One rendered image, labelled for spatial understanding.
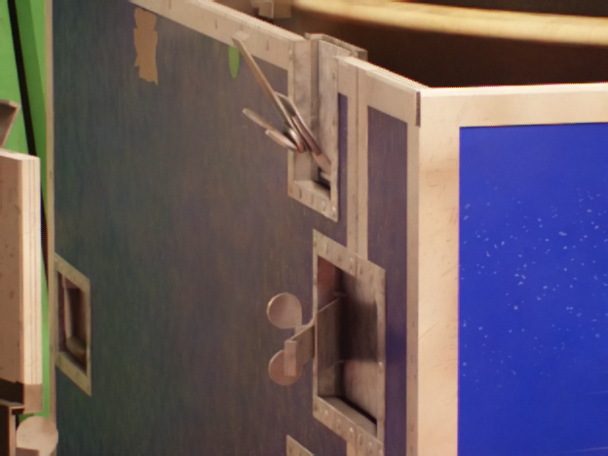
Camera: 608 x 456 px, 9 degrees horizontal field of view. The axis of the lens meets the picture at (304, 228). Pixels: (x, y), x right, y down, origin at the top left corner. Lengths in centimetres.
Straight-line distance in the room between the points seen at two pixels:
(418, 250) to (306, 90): 30
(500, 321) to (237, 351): 48
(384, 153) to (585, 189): 13
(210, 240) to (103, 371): 42
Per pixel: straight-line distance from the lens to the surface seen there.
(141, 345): 319
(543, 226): 244
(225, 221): 290
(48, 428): 219
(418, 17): 287
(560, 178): 244
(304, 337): 258
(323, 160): 264
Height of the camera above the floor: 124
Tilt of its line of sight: 9 degrees down
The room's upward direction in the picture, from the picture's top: straight up
